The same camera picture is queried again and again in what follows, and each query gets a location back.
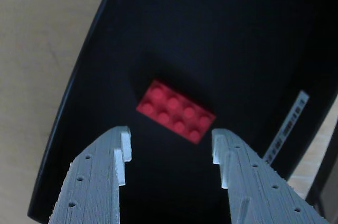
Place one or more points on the red lego block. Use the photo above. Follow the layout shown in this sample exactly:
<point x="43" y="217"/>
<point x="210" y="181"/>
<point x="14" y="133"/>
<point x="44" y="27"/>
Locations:
<point x="174" y="110"/>

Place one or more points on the black rectangular bin box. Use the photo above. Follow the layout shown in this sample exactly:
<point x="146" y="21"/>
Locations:
<point x="211" y="36"/>

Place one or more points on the grey-white gripper finger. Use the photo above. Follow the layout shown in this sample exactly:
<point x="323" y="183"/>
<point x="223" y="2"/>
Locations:
<point x="261" y="192"/>
<point x="92" y="181"/>

